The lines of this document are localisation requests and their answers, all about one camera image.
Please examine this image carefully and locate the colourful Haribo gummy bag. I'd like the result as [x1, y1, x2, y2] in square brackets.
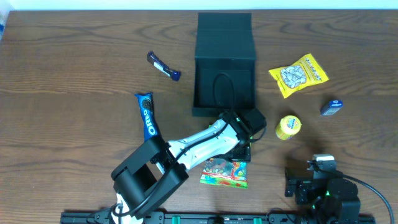
[200, 158, 248, 189]

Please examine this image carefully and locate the blue Oreo cookie pack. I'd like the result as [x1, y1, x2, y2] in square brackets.
[135, 92, 160, 141]

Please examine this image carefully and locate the dark blue chocolate bar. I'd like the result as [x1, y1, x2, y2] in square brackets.
[147, 51, 181, 82]

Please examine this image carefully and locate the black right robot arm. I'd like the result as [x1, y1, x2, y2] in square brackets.
[285, 154, 361, 224]

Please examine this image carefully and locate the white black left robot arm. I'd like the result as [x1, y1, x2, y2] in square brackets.
[111, 118, 254, 223]

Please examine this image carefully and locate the yellow round jar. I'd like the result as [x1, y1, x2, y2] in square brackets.
[275, 115, 302, 140]

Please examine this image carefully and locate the black open gift box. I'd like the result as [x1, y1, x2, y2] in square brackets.
[192, 12, 256, 117]

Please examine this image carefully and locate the small blue box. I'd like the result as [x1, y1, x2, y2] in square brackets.
[320, 100, 343, 116]

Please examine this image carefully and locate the yellow sunflower seed bag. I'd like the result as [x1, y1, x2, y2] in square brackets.
[269, 54, 329, 98]

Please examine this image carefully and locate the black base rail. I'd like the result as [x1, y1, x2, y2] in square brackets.
[60, 211, 376, 224]

